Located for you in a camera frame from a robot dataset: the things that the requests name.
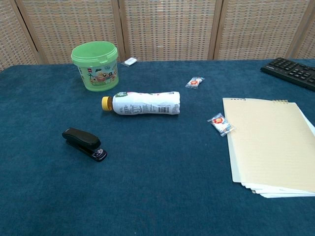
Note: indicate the woven bamboo folding screen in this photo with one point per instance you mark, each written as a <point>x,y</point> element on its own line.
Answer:
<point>169,29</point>

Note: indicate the white wrapped packet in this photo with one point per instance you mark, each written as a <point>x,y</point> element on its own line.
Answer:
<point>129,61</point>

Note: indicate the beige spiral notebook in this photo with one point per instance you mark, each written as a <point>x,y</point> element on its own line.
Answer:
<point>265,142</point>

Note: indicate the dark blue table mat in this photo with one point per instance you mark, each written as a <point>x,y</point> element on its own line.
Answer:
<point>152,177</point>

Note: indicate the black computer keyboard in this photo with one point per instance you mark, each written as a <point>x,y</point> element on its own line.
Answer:
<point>292,71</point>

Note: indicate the black stapler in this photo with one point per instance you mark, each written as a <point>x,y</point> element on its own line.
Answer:
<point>81,138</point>

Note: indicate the red and white candy packet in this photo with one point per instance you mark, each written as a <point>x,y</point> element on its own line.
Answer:
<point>194,82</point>
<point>220,124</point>

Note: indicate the white bottle with yellow cap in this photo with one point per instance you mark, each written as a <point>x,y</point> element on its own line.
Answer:
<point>145,104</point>

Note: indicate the green plastic bucket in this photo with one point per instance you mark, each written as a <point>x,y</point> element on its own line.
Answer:
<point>98,81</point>

